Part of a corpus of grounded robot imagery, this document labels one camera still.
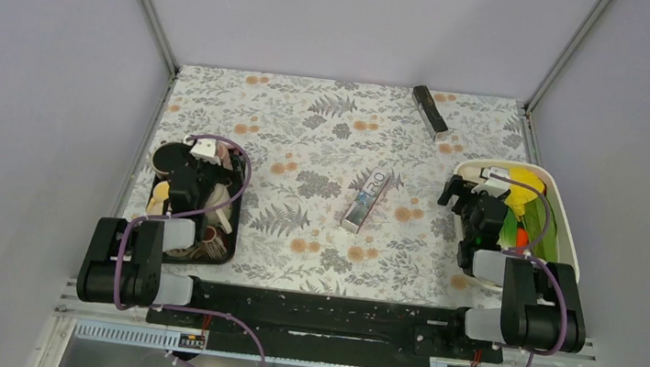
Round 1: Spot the black mug red inside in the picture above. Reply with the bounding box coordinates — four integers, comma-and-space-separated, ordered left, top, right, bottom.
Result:
149, 142, 186, 179

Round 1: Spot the cream mug red pattern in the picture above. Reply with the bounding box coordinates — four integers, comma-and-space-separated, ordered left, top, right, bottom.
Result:
204, 183, 233, 234

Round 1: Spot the pink floral mug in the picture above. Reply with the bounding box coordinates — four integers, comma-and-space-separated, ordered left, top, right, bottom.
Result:
199, 226, 228, 261

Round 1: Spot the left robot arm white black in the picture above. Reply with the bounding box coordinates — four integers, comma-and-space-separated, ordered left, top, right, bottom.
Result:
75, 212, 210, 326

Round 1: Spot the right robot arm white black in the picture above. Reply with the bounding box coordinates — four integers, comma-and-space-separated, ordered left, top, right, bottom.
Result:
438, 174, 586, 358

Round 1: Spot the black plastic tray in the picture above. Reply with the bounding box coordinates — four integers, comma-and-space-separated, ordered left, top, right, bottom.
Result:
145, 141, 247, 265

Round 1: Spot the orange carrot toy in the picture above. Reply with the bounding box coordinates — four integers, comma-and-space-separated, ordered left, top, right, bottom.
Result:
515, 227, 530, 250

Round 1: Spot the napa cabbage toy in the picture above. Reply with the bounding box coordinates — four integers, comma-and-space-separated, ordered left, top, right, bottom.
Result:
454, 164, 546, 216

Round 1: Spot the green leafy vegetable toy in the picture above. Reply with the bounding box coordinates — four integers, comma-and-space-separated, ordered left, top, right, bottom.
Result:
498, 198, 559, 262

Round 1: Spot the black rectangular box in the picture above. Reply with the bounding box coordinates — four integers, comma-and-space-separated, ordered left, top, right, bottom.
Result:
412, 85, 449, 142

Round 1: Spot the white plastic basin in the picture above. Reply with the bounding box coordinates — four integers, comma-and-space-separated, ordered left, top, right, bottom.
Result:
448, 159, 579, 293

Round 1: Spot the silver toothpaste box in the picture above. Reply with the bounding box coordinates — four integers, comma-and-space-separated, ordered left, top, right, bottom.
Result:
341, 168, 391, 233

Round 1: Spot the floral tablecloth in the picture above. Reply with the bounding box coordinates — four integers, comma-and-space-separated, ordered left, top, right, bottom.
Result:
152, 65, 527, 308

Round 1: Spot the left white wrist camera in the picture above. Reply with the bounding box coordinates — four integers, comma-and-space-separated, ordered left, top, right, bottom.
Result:
184, 137, 222, 165

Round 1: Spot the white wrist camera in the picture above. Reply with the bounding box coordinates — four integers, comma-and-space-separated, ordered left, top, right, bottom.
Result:
184, 137, 222, 165
471, 167, 510, 199

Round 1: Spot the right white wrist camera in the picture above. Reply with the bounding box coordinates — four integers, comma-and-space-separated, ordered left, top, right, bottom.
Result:
471, 167, 510, 199

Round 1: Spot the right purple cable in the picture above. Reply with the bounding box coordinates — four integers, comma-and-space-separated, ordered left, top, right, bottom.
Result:
444, 169, 586, 367

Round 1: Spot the purple cable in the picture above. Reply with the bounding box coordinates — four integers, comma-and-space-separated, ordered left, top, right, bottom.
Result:
444, 169, 586, 367
103, 126, 293, 367

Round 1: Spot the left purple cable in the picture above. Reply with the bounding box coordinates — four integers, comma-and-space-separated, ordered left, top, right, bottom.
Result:
103, 126, 293, 367

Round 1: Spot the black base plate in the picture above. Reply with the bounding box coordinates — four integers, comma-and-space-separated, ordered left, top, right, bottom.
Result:
145, 272, 510, 367

